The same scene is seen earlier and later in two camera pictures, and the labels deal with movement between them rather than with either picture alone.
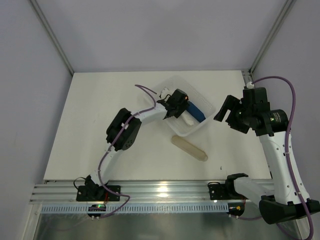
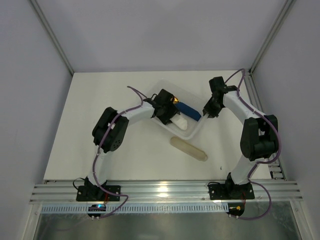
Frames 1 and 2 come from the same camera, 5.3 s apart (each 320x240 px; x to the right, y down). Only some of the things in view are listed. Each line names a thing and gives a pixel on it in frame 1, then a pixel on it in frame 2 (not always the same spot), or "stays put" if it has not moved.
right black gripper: x=231 y=113 → x=212 y=107
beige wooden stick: x=189 y=148 stays put
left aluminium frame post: x=49 y=30 stays put
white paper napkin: x=188 y=118 → x=180 y=121
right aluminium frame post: x=288 y=5 stays put
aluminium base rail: x=65 y=191 stays put
